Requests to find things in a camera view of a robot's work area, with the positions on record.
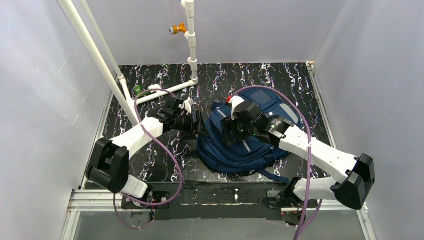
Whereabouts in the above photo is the navy blue student backpack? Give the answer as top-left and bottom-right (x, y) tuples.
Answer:
(197, 88), (302, 184)

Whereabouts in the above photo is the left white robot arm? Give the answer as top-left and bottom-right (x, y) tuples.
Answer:
(85, 96), (210, 200)

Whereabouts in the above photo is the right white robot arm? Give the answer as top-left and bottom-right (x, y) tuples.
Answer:
(221, 96), (376, 210)

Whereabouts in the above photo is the green pipe valve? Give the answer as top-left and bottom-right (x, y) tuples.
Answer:
(133, 85), (144, 96)

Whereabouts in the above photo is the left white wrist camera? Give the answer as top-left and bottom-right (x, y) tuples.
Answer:
(183, 97), (195, 115)

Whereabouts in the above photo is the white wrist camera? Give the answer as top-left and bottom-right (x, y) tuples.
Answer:
(225, 95), (245, 120)
(183, 97), (195, 115)

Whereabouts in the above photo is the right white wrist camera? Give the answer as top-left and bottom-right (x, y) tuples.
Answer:
(225, 95), (245, 120)

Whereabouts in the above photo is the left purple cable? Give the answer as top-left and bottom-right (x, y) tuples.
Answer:
(113, 88), (185, 231)

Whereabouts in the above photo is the purple cable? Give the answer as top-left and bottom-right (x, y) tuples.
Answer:
(228, 85), (324, 240)
(113, 88), (185, 231)

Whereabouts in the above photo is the white PVC pipe frame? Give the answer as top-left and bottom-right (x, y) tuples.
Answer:
(58, 0), (199, 126)

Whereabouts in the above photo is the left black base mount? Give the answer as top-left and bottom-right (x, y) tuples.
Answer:
(121, 190), (171, 210)

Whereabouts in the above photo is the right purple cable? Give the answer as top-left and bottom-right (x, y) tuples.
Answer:
(228, 85), (324, 240)

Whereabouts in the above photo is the aluminium rail frame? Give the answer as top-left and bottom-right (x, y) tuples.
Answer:
(61, 60), (376, 240)

